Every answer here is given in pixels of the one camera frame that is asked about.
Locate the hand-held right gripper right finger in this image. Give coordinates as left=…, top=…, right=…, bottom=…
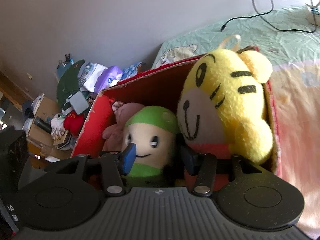
left=180, top=146, right=272, bottom=197

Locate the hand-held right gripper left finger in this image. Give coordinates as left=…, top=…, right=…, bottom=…
left=45, top=143, right=137, bottom=197

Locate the green plush toy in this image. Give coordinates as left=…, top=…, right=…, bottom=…
left=121, top=106, right=180, bottom=178

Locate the purple plush bear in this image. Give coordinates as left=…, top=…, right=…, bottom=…
left=102, top=102, right=147, bottom=158

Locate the yellow tiger plush toy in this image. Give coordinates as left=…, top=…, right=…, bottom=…
left=177, top=35, right=273, bottom=164

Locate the red cardboard box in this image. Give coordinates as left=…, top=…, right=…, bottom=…
left=71, top=45, right=282, bottom=193

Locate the black bottle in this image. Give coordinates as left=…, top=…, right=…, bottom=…
left=34, top=117, right=53, bottom=134

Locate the pink silver ribbon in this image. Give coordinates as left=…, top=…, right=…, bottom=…
left=111, top=100, right=125, bottom=113

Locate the dark blue cap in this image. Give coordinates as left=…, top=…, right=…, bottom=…
left=22, top=101, right=35, bottom=118

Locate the white floral cloth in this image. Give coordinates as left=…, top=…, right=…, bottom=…
left=51, top=114, right=67, bottom=138

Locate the brown cardboard box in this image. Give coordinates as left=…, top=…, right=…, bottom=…
left=26, top=94, right=65, bottom=155

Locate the red cloth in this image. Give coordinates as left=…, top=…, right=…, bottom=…
left=64, top=112, right=85, bottom=137

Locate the grey tablet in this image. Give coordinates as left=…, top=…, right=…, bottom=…
left=69, top=91, right=89, bottom=113

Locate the purple tissue pack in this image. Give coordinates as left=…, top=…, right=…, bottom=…
left=94, top=65, right=123, bottom=93

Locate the blue patterned cloth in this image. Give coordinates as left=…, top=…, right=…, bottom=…
left=122, top=62, right=147, bottom=77

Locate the white plastic bag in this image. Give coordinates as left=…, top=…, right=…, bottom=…
left=79, top=63, right=107, bottom=92

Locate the dark green cloth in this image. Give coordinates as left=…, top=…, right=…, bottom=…
left=56, top=59, right=87, bottom=108

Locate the white power strip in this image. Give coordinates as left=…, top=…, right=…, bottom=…
left=305, top=4, right=320, bottom=26

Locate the black cable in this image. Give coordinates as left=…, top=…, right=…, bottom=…
left=220, top=0, right=320, bottom=33

